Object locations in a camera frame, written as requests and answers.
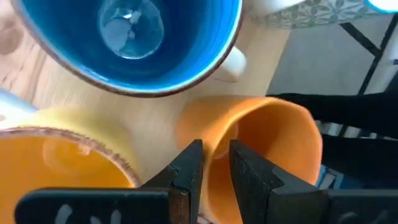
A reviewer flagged yellow-orange mug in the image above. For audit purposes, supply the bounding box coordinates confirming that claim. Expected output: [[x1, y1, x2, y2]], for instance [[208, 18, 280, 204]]
[[0, 88, 142, 224]]

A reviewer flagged black wire frame rack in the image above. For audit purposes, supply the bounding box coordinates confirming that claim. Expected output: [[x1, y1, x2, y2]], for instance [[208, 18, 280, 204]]
[[338, 14, 398, 96]]

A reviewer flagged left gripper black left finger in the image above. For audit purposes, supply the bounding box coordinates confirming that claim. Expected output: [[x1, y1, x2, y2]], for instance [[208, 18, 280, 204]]
[[14, 139, 205, 224]]

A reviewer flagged blue and white mug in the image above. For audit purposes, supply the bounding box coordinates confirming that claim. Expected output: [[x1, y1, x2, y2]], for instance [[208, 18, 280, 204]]
[[11, 0, 248, 99]]

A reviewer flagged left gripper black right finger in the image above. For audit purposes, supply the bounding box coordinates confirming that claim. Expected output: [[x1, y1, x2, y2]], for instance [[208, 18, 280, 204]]
[[229, 139, 398, 224]]

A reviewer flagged orange faceted mug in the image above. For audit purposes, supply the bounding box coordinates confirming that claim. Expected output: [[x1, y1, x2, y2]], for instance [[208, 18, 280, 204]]
[[177, 95, 323, 224]]

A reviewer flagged teal floral patterned mug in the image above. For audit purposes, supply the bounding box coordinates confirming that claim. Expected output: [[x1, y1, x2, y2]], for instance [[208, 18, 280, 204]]
[[244, 0, 398, 30]]

